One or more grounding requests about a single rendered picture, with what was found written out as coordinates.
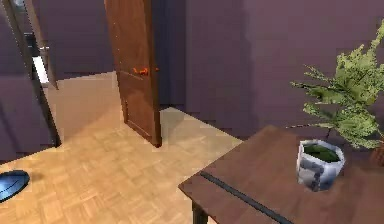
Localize white grey plant pot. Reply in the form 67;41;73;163
296;139;346;193

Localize dark brown room door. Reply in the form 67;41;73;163
22;0;60;91

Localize green leafy house plant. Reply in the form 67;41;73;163
290;19;384;150

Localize orange door handle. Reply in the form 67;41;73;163
132;66;160;77

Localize dark brown wooden table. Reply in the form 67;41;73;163
177;124;384;224

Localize reddish brown plant pot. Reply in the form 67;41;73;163
369;141;384;168

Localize brown wooden room door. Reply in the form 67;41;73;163
103;0;163;148

